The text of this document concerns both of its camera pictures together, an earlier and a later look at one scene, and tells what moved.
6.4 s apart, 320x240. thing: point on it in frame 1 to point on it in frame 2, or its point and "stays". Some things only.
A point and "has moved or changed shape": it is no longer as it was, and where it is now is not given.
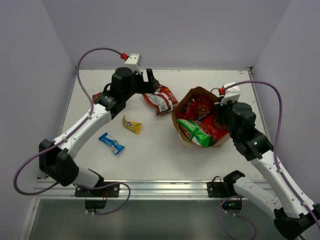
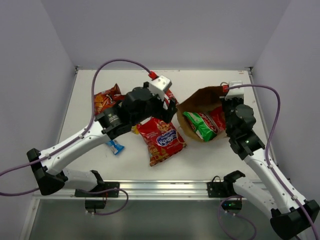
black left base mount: (113, 191) stays
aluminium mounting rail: (134, 190) stays
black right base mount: (230, 200) stays
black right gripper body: (224, 112) stays
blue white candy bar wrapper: (115, 147) stays
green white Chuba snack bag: (196, 133) to (203, 124)
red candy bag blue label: (196, 108) to (162, 138)
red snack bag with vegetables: (209, 126) has moved or changed shape
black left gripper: (146, 83) to (163, 106)
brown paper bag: (195, 92) to (203, 99)
